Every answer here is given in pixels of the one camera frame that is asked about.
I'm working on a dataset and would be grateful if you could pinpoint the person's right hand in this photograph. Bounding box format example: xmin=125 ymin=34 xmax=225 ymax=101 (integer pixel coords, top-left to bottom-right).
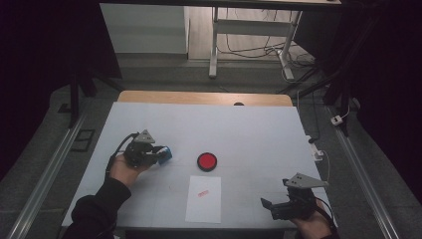
xmin=292 ymin=198 xmax=334 ymax=239

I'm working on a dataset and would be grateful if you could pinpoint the white desk frame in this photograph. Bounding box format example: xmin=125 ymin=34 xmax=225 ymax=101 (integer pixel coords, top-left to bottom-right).
xmin=208 ymin=7 xmax=304 ymax=82

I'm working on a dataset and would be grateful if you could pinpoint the black tripod stand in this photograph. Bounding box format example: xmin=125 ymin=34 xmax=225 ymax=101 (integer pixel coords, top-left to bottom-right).
xmin=278 ymin=13 xmax=382 ymax=137
xmin=67 ymin=63 xmax=126 ymax=129

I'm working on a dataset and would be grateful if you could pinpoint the right hand-held gripper cable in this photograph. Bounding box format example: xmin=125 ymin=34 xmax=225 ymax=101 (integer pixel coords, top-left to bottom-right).
xmin=315 ymin=197 xmax=338 ymax=235

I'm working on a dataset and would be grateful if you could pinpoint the large white table mat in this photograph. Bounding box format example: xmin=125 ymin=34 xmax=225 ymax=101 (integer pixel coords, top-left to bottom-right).
xmin=62 ymin=102 xmax=332 ymax=230

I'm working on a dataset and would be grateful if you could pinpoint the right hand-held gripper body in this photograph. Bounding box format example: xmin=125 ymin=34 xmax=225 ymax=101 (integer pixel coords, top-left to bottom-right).
xmin=270 ymin=172 xmax=329 ymax=221

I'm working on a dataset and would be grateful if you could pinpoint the red round dish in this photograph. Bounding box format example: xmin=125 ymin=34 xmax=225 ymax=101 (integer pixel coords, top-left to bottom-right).
xmin=196 ymin=151 xmax=218 ymax=172

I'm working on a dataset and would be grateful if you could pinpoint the tangle of floor cables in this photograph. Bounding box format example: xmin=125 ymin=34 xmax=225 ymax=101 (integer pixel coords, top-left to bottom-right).
xmin=217 ymin=8 xmax=317 ymax=86

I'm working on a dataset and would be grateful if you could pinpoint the left hand-held gripper cable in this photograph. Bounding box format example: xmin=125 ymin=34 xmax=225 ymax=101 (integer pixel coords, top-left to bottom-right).
xmin=105 ymin=132 xmax=139 ymax=180

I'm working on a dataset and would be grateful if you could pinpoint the person's left hand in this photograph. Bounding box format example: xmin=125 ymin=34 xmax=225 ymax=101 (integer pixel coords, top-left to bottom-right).
xmin=109 ymin=153 xmax=150 ymax=187

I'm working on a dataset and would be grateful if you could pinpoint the white cabinet panel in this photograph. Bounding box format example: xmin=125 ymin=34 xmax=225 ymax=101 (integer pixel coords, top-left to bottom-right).
xmin=99 ymin=3 xmax=190 ymax=55

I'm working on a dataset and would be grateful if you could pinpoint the white power strip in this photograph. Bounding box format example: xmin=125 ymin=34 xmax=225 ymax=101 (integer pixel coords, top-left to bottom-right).
xmin=305 ymin=133 xmax=324 ymax=162

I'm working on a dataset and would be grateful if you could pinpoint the white paper sheet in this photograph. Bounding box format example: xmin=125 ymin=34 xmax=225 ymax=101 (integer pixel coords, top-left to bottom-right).
xmin=184 ymin=174 xmax=223 ymax=224

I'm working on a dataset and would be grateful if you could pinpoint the hand-held gripper cable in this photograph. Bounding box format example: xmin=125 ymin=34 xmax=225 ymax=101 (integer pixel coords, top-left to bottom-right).
xmin=315 ymin=197 xmax=338 ymax=235
xmin=105 ymin=132 xmax=139 ymax=180

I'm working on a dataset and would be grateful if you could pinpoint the aluminium floor rail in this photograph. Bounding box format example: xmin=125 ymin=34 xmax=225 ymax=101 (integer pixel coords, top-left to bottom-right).
xmin=326 ymin=106 xmax=401 ymax=239
xmin=6 ymin=111 xmax=88 ymax=239

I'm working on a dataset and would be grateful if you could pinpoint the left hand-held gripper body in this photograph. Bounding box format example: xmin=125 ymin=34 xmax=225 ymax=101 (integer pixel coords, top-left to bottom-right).
xmin=123 ymin=128 xmax=159 ymax=168

